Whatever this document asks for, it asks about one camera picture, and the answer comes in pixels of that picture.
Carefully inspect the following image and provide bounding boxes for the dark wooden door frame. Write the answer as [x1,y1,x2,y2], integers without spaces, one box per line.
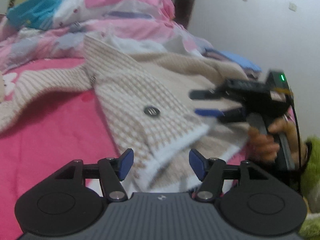
[172,0,200,29]

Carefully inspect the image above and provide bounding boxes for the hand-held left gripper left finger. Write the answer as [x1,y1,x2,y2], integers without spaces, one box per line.
[54,148,135,203]

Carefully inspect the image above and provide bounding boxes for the beige white houndstooth jacket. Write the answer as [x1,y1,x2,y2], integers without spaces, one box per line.
[0,34,258,190]

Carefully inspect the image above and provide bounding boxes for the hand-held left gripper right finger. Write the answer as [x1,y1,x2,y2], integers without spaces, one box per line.
[189,149,272,202]

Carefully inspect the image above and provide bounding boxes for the green plush toy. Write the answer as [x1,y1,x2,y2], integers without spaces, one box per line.
[299,136,320,239]

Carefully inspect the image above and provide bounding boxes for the pink floral bed sheet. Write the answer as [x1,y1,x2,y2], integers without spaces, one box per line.
[0,57,120,240]

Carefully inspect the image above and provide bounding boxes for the teal striped cloth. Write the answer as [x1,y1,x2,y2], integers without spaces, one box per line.
[6,0,63,29]

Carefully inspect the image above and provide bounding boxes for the pink patterned quilt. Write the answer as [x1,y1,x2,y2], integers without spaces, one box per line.
[0,0,215,68]

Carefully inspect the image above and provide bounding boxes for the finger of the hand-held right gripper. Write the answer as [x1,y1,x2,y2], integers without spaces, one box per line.
[189,89,225,100]
[194,107,247,124]

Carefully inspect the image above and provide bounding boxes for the person's right hand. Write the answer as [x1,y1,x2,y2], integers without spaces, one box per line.
[247,117,304,163]

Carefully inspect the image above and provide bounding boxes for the blue folded garment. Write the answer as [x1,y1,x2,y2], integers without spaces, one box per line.
[205,47,262,72]

